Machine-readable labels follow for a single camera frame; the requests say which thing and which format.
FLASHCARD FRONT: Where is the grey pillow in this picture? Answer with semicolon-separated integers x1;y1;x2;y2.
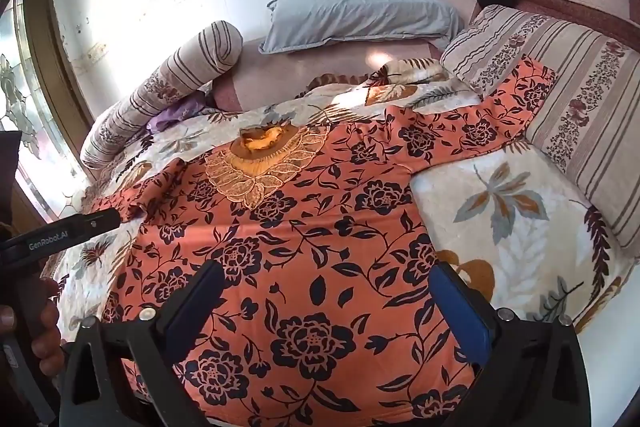
258;0;466;56

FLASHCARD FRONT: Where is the striped floral large pillow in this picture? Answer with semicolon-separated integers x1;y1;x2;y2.
440;4;640;259

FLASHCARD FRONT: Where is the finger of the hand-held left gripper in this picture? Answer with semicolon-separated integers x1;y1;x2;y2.
74;206;124;236

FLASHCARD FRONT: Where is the stained glass window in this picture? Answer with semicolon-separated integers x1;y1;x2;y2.
0;0;87;219

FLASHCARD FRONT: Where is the striped floral bolster pillow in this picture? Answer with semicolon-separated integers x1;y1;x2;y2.
80;20;245;170

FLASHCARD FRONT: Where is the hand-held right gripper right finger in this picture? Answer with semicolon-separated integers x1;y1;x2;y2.
427;260;594;427

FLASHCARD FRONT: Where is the person's left hand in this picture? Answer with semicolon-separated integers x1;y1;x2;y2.
29;278;66;379

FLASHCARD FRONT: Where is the purple cloth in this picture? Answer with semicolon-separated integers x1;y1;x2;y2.
147;94;209;133

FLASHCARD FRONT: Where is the orange floral garment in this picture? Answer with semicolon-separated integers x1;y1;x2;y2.
82;56;558;427

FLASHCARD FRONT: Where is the pink bed sheet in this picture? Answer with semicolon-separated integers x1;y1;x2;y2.
212;36;452;113

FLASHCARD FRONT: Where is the cream leaf-print blanket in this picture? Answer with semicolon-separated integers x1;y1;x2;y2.
50;58;627;339

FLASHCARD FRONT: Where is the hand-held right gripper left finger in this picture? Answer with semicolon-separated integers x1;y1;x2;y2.
60;259;227;427

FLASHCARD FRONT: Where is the wooden window frame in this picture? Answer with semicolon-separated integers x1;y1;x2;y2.
22;0;94;160

